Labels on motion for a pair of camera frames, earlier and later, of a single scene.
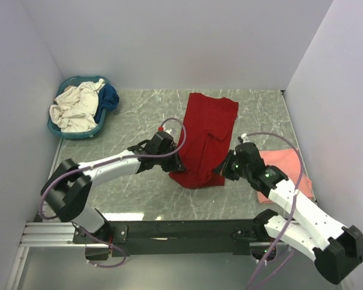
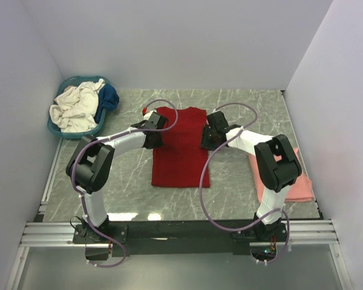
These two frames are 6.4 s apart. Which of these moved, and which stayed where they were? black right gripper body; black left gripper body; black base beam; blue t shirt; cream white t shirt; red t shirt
Moved: red t shirt; black right gripper body; black left gripper body
Stayed: blue t shirt; cream white t shirt; black base beam
